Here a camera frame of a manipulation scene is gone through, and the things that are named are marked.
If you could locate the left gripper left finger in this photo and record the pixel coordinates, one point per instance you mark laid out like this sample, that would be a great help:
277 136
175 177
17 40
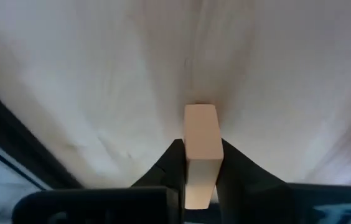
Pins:
157 193

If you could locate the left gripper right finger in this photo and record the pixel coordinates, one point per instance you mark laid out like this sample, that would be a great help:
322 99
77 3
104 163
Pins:
250 193

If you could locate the small natural wood block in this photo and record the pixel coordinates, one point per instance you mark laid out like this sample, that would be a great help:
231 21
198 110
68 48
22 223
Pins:
202 140

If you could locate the black aluminium table frame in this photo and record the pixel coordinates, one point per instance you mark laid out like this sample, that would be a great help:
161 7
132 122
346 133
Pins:
13 137

